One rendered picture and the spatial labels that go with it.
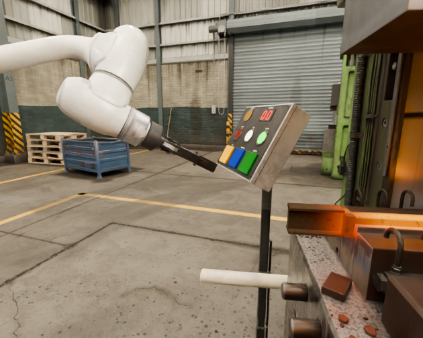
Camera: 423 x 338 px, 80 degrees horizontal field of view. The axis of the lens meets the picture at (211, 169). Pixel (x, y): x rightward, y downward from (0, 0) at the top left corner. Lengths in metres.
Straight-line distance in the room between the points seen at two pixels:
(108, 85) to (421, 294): 0.65
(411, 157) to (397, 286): 0.38
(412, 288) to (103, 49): 0.71
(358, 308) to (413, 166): 0.37
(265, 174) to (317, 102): 7.53
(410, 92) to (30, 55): 0.87
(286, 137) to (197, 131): 8.20
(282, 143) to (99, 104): 0.53
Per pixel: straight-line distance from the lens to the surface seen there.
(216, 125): 8.73
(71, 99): 0.65
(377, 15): 0.45
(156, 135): 0.68
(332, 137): 5.44
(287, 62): 8.42
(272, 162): 0.81
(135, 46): 0.72
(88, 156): 5.38
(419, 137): 0.69
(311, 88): 8.31
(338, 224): 0.45
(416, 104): 0.68
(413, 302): 0.35
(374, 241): 0.42
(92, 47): 0.73
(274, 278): 0.93
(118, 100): 0.66
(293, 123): 0.84
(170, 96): 9.43
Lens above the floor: 1.16
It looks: 12 degrees down
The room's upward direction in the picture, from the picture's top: straight up
